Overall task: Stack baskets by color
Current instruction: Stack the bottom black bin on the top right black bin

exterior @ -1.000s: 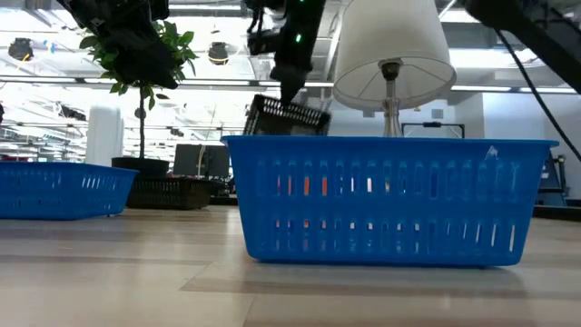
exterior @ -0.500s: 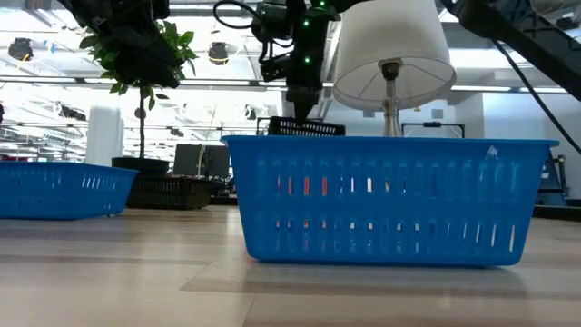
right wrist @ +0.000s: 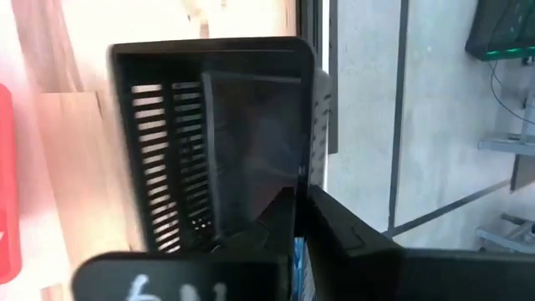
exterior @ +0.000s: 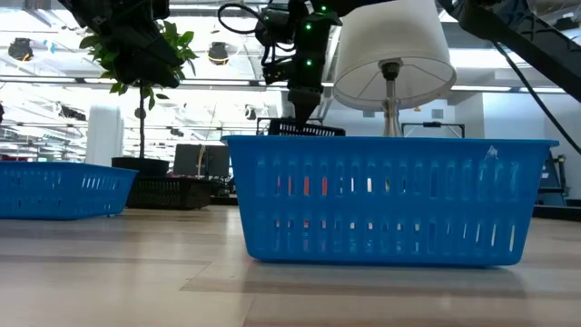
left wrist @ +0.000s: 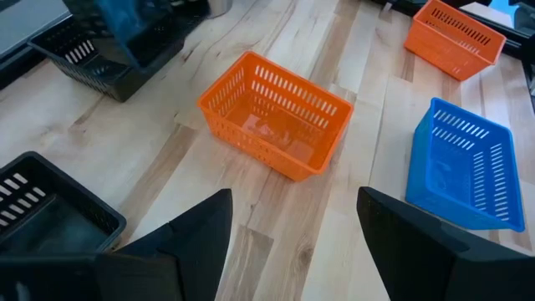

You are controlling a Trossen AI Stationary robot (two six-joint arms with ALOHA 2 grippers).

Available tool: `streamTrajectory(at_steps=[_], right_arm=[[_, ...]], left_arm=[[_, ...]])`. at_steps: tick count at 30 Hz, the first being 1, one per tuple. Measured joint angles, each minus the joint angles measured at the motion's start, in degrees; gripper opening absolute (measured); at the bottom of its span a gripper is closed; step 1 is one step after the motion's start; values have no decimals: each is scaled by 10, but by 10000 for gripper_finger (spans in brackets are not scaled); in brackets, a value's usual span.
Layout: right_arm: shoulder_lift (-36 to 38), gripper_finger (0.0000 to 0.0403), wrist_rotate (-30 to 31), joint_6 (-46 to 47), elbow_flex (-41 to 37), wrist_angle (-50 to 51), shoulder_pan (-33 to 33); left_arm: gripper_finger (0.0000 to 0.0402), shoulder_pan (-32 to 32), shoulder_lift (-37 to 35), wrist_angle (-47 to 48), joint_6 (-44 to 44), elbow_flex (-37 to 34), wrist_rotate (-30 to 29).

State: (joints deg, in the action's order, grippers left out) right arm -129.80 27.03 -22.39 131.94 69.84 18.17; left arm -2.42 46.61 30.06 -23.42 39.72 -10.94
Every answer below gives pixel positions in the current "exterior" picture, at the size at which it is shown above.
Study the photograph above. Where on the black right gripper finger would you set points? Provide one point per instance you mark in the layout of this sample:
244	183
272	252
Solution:
307	117

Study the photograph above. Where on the black plastic basket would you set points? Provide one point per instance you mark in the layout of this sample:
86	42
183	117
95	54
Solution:
172	193
313	131

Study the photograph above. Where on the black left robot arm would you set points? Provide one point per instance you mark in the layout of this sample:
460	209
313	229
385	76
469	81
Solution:
136	45

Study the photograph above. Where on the silver lamp stand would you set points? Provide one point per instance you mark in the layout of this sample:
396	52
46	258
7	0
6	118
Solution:
391	113

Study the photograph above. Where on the white lamp shade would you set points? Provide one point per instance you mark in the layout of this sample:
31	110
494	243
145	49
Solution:
390	41

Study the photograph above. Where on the black ceiling spot lamp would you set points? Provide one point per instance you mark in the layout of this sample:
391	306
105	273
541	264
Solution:
20	49
218	53

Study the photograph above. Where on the dark computer monitor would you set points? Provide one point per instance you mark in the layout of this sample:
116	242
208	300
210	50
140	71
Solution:
218	161
186	161

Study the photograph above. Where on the green leafy potted tree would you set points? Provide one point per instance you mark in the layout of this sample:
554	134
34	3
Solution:
179	45

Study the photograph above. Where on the large blue plastic basket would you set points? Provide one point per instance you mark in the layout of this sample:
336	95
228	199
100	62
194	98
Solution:
390	236

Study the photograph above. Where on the black plant pot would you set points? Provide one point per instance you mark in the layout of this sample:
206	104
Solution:
140	167

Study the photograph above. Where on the white round pillar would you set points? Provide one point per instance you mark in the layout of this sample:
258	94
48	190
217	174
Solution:
104	136

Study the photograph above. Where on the dark machine with blue panel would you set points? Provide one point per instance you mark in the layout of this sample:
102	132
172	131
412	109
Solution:
551	177

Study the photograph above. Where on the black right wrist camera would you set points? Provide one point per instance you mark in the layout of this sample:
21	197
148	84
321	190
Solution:
276	72

